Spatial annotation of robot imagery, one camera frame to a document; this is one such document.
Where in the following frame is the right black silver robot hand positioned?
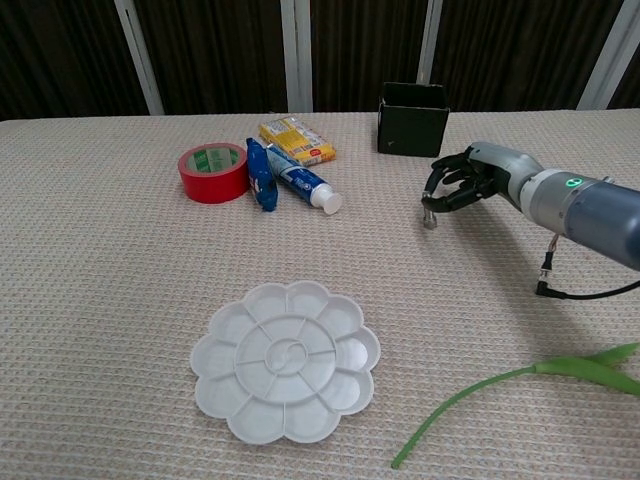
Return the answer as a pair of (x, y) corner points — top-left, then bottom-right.
(422, 142), (545, 214)

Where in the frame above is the black square open box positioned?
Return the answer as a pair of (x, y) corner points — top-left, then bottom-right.
(377, 82), (450, 158)

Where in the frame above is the blue white toothpaste tube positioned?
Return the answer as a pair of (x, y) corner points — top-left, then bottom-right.
(265, 144), (344, 216)

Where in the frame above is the yellow printed carton box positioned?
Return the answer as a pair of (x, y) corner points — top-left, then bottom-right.
(258, 116), (335, 168)

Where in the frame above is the artificial pink tulip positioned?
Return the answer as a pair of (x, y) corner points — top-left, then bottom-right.
(390, 342), (640, 470)

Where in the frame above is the blue snack packet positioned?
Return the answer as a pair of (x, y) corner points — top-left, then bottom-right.
(245, 137), (279, 215)

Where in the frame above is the red tape roll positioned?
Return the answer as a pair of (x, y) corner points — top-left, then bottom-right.
(178, 142), (251, 205)

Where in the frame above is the white flower-shaped paint palette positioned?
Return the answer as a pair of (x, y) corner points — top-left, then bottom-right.
(189, 280), (381, 445)

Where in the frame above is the beige woven tablecloth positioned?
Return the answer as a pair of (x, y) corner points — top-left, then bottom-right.
(0, 107), (640, 480)

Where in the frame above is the white metal frame post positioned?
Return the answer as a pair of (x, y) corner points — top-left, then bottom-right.
(113, 0), (165, 116)
(577, 0), (640, 111)
(279, 0), (314, 114)
(417, 0), (444, 86)

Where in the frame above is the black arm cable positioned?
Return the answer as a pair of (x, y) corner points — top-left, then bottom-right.
(535, 234), (640, 302)

